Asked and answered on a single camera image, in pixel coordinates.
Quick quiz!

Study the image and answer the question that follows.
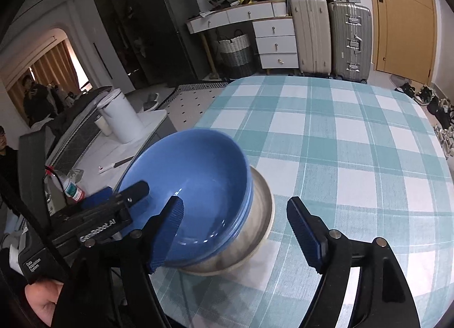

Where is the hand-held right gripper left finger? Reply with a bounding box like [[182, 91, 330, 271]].
[[53, 195, 184, 328]]

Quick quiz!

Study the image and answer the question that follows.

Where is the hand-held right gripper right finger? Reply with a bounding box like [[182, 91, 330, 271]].
[[287, 197, 421, 328]]

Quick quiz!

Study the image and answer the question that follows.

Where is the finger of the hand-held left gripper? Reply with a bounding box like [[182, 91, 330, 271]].
[[113, 181, 150, 209], [79, 187, 115, 211]]

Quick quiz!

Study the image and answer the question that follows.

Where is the cream round plate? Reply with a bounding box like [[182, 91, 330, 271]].
[[182, 186, 276, 276], [184, 165, 276, 272]]

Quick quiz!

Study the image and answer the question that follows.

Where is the blue bowl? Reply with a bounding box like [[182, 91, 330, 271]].
[[167, 172, 253, 267], [116, 129, 252, 269]]

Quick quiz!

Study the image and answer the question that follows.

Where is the person's left hand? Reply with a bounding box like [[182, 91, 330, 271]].
[[25, 271, 66, 328]]

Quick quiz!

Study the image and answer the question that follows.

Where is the bottle with red green label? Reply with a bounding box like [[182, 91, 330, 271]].
[[58, 175, 86, 203]]

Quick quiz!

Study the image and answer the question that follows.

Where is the marble top side table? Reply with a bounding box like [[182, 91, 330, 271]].
[[43, 110, 178, 216]]

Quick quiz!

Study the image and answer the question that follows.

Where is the grey quilted cushion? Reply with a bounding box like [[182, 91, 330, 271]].
[[46, 90, 121, 173]]

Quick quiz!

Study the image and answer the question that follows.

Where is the small white cup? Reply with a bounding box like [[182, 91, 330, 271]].
[[94, 117, 113, 136]]

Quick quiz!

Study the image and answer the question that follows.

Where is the white electric kettle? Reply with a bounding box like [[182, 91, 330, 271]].
[[98, 89, 146, 145]]

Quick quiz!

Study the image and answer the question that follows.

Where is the teal checked tablecloth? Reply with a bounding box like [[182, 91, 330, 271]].
[[149, 76, 454, 328]]

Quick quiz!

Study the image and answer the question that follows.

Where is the grey slipper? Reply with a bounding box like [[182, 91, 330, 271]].
[[142, 92, 160, 111]]

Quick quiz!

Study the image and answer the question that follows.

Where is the white dotted rug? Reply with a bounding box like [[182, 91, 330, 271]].
[[163, 82, 235, 134]]

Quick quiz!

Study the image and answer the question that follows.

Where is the brown curtain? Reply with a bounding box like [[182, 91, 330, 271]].
[[7, 39, 79, 116]]

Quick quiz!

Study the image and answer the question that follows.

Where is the dark grey fridge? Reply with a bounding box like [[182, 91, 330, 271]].
[[129, 0, 210, 84]]

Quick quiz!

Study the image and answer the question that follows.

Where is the grey white woven basket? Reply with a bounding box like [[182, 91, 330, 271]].
[[217, 29, 256, 79]]

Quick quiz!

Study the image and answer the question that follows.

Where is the dark wardrobe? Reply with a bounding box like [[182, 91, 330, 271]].
[[87, 0, 157, 90]]

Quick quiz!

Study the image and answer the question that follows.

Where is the pile of dark shoes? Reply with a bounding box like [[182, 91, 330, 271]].
[[394, 80, 454, 159]]

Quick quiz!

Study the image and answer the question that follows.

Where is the white dresser with drawers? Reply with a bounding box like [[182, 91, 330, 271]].
[[186, 0, 300, 75]]

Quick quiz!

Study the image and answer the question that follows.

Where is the beige hard suitcase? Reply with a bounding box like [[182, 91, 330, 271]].
[[290, 0, 333, 77]]

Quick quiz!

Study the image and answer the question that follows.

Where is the silver hard suitcase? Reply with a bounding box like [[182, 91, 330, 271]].
[[328, 2, 373, 84]]

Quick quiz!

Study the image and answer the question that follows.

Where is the wooden door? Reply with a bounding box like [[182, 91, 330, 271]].
[[367, 0, 437, 84]]

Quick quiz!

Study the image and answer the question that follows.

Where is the white handled knife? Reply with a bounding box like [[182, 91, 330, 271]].
[[98, 157, 134, 173]]

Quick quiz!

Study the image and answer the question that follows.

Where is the red cable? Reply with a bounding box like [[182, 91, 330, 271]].
[[45, 167, 69, 191]]

